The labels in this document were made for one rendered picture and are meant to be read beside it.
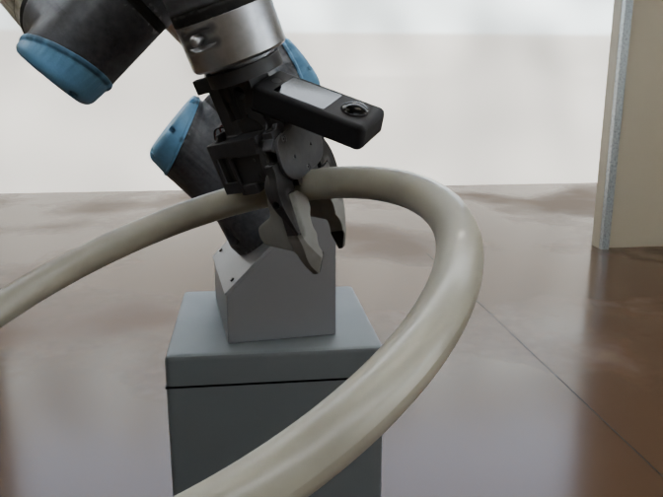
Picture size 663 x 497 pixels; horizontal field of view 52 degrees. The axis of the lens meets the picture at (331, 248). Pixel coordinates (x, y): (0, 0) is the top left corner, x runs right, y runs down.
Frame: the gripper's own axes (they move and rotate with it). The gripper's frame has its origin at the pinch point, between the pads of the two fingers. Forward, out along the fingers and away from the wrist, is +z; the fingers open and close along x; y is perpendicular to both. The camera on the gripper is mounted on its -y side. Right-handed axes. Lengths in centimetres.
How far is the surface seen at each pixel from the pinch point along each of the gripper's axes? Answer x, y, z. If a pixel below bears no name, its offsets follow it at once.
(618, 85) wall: -498, 73, 143
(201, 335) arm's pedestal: -25, 57, 31
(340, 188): 2.2, -5.1, -7.3
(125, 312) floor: -166, 294, 125
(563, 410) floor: -166, 46, 173
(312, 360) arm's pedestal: -28, 36, 38
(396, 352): 27.2, -22.9, -8.8
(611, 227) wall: -471, 90, 252
